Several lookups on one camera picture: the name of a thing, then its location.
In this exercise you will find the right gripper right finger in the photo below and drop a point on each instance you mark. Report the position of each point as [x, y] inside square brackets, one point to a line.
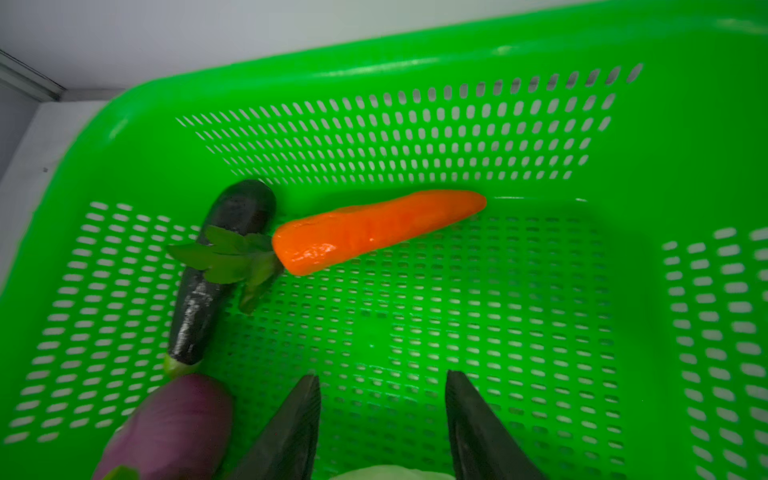
[481, 447]

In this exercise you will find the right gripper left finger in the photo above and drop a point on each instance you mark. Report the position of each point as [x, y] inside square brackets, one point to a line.
[286, 447]

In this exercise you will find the green plastic basket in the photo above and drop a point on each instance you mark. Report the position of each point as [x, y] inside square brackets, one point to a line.
[609, 303]

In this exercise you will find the dark toy eggplant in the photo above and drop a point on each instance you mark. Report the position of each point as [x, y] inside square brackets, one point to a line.
[244, 208]

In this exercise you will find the white toy radish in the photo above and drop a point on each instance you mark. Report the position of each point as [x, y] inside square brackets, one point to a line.
[392, 472]

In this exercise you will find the purple toy turnip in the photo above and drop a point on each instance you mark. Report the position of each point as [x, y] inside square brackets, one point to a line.
[180, 431]

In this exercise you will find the orange toy carrot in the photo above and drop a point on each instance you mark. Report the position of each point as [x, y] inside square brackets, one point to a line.
[305, 246]

